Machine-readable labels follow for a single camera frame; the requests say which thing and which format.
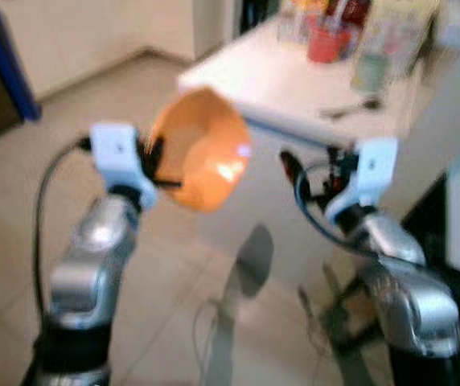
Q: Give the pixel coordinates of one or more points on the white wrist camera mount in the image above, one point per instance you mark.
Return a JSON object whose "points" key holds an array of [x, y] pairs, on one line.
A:
{"points": [[375, 169], [117, 153]]}

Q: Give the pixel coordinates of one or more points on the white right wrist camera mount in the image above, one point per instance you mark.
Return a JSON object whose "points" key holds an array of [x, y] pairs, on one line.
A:
{"points": [[375, 169]]}

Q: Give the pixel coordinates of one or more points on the orange bowl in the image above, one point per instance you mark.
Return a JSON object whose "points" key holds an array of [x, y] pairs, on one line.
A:
{"points": [[206, 153]]}

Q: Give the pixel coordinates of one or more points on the white table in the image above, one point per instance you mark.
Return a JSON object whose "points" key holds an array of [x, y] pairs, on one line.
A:
{"points": [[270, 80]]}

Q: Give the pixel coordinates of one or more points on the blue door frame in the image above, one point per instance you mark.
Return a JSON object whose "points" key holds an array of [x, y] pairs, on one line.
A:
{"points": [[9, 64]]}

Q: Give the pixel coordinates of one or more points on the pale printed food package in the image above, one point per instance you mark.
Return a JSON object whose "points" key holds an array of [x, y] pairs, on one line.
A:
{"points": [[407, 36]]}

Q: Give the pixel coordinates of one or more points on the dark metal spoon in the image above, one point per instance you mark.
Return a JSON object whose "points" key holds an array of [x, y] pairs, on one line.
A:
{"points": [[351, 108]]}

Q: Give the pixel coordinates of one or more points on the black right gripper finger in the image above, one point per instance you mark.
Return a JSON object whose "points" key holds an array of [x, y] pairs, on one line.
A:
{"points": [[291, 166]]}

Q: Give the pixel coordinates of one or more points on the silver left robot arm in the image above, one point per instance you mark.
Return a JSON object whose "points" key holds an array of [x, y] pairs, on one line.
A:
{"points": [[93, 257]]}

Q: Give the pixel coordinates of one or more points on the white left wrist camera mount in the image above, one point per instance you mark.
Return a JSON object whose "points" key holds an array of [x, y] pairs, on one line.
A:
{"points": [[117, 153]]}

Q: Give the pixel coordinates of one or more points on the red cup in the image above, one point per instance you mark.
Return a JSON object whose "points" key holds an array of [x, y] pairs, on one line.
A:
{"points": [[326, 47]]}

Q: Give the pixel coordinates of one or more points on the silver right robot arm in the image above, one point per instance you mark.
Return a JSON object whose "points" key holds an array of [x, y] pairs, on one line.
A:
{"points": [[411, 305]]}

